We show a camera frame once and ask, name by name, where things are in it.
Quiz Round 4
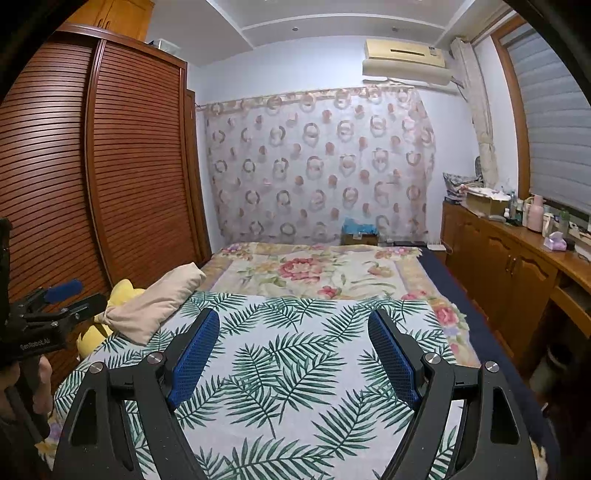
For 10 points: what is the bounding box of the grey window blind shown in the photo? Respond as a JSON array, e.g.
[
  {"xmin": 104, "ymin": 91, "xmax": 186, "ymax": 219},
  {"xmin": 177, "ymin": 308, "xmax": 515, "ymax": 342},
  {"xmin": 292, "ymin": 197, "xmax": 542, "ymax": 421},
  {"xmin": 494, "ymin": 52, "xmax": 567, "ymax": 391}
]
[{"xmin": 501, "ymin": 23, "xmax": 591, "ymax": 213}]

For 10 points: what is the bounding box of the peach printed t-shirt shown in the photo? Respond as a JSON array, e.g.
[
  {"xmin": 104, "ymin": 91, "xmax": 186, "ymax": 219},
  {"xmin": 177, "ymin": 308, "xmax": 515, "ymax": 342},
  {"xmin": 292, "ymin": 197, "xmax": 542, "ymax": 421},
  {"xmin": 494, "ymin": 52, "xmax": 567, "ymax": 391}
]
[{"xmin": 114, "ymin": 262, "xmax": 206, "ymax": 346}]

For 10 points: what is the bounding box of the purple tissue pack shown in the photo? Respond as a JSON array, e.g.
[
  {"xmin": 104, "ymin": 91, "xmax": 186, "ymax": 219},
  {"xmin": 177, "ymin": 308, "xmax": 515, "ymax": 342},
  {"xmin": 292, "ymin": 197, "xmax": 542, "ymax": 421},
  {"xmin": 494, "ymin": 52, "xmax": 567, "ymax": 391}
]
[{"xmin": 543, "ymin": 231, "xmax": 567, "ymax": 252}]

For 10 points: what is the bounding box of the cardboard box on sideboard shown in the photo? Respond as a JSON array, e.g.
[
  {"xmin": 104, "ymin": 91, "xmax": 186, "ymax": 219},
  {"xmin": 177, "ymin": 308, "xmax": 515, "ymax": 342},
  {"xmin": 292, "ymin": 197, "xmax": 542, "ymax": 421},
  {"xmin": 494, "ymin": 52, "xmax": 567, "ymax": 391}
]
[{"xmin": 465, "ymin": 187, "xmax": 511, "ymax": 217}]

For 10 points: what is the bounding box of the tied beige side curtain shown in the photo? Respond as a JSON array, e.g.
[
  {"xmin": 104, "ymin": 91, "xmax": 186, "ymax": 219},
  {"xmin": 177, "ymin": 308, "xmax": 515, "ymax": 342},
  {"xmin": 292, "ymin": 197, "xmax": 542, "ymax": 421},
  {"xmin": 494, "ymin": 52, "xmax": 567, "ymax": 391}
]
[{"xmin": 451, "ymin": 37, "xmax": 499, "ymax": 188}]

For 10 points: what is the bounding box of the navy blue mattress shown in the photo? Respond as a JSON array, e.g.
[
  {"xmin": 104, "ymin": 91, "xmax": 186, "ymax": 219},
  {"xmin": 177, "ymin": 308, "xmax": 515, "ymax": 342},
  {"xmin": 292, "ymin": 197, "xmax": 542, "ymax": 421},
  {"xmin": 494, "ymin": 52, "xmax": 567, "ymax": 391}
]
[{"xmin": 419, "ymin": 248, "xmax": 560, "ymax": 479}]

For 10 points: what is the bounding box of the green leaf print sheet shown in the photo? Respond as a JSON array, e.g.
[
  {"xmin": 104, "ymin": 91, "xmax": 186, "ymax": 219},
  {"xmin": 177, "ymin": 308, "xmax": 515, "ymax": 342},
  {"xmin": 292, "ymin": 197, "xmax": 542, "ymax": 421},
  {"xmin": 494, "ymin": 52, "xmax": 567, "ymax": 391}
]
[{"xmin": 90, "ymin": 292, "xmax": 455, "ymax": 479}]

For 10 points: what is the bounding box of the cardboard box with blue cloth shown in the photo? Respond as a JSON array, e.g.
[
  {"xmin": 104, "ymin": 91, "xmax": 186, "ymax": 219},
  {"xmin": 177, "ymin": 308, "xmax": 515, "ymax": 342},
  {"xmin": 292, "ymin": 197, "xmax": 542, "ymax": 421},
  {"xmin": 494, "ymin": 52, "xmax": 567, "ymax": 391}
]
[{"xmin": 341, "ymin": 218, "xmax": 380, "ymax": 246}]

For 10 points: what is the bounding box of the pink thermos bottle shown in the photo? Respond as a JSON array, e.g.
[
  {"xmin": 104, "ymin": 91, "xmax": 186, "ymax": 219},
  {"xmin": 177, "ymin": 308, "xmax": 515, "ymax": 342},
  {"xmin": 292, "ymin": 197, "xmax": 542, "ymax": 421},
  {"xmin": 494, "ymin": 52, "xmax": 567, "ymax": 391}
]
[{"xmin": 527, "ymin": 195, "xmax": 544, "ymax": 233}]

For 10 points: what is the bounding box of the brown louvered wardrobe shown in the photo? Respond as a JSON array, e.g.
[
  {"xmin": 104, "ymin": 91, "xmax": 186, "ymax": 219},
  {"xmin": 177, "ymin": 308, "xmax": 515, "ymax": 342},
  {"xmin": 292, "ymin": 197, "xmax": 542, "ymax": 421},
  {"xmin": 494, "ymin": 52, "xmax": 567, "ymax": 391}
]
[{"xmin": 0, "ymin": 22, "xmax": 213, "ymax": 393}]

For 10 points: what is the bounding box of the left hand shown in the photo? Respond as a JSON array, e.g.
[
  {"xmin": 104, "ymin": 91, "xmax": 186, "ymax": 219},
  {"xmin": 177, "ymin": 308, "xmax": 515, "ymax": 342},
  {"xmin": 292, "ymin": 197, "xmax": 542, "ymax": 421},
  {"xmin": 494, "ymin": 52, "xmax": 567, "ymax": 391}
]
[{"xmin": 1, "ymin": 355, "xmax": 53, "ymax": 445}]

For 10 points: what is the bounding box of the beige air conditioner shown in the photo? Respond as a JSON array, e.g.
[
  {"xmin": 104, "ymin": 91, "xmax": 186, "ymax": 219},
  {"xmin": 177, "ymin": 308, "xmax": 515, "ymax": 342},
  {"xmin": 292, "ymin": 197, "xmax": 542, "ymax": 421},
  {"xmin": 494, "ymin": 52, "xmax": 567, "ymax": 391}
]
[{"xmin": 362, "ymin": 39, "xmax": 453, "ymax": 86}]

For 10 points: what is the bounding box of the floral blanket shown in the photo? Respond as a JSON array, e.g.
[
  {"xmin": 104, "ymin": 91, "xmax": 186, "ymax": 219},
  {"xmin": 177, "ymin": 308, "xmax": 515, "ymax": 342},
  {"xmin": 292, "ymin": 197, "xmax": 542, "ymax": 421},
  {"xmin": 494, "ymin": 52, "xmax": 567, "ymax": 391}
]
[{"xmin": 198, "ymin": 242, "xmax": 480, "ymax": 367}]

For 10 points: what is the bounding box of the wooden sideboard cabinet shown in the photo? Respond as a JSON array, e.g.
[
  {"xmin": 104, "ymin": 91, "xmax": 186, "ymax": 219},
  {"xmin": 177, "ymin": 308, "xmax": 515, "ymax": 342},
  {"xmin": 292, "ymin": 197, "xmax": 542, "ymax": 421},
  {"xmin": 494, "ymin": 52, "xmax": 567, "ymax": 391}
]
[{"xmin": 441, "ymin": 202, "xmax": 590, "ymax": 376}]

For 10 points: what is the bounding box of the yellow plush toy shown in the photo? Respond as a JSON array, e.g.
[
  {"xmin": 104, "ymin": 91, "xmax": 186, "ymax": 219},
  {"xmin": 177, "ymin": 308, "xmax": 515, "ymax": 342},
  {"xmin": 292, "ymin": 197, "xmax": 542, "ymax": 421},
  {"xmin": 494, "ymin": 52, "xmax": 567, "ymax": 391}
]
[{"xmin": 76, "ymin": 279, "xmax": 144, "ymax": 361}]

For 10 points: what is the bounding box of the circle pattern lace curtain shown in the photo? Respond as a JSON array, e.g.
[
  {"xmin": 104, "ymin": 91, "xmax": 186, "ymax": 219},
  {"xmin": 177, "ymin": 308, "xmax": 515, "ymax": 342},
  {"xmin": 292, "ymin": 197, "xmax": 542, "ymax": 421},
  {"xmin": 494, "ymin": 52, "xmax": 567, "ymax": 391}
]
[{"xmin": 204, "ymin": 84, "xmax": 436, "ymax": 244}]

